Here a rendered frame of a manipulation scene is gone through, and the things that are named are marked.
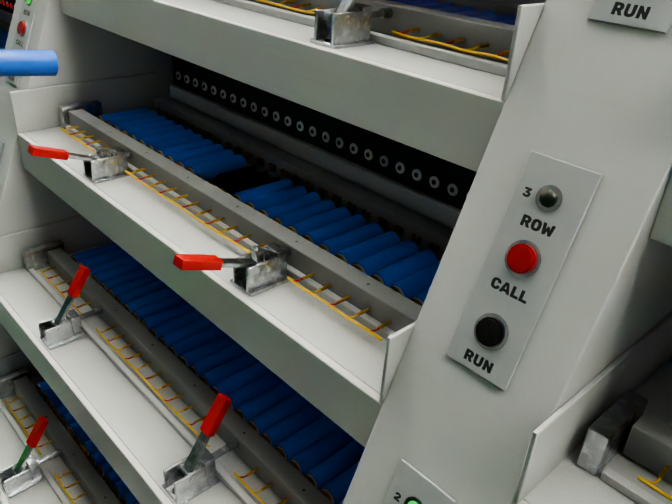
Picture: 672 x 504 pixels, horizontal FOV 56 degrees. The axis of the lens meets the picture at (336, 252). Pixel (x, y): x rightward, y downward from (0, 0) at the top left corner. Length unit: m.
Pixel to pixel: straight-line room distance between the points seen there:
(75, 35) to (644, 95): 0.68
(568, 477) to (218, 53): 0.41
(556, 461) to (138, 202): 0.44
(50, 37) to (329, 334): 0.54
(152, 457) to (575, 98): 0.46
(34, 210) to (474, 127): 0.65
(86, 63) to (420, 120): 0.56
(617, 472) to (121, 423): 0.44
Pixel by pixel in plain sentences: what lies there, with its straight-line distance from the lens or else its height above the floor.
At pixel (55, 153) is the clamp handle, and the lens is 0.68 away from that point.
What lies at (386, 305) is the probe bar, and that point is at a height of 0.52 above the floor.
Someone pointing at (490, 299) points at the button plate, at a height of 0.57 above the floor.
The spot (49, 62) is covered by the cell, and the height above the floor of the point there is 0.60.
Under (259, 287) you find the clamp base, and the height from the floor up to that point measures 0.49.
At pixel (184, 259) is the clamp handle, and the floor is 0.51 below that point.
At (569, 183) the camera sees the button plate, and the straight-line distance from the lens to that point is 0.35.
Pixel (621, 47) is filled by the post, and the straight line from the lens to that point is 0.36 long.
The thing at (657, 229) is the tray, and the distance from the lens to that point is 0.35.
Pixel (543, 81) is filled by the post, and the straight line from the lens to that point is 0.37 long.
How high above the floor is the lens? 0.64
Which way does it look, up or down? 12 degrees down
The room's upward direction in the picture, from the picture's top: 20 degrees clockwise
